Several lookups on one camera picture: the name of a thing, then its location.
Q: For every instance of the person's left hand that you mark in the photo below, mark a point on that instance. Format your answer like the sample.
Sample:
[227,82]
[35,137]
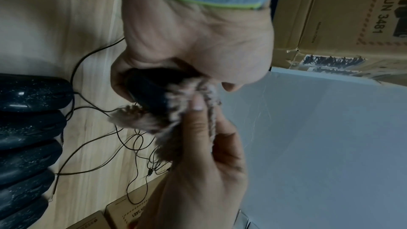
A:
[203,37]

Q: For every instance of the person's right hand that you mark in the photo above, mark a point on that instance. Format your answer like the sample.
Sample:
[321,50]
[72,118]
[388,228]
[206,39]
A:
[203,172]

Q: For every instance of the pink fluffy wiping cloth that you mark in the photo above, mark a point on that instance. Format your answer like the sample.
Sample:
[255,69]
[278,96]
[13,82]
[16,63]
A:
[136,120]

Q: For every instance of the plain cardboard box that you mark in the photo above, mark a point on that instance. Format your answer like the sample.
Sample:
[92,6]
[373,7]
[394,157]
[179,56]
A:
[292,21]

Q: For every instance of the small stamped cardboard box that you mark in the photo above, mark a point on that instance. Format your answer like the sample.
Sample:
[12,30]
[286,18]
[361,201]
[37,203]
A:
[120,213]

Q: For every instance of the large stamped cardboard box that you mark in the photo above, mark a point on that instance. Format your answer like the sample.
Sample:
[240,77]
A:
[343,9]

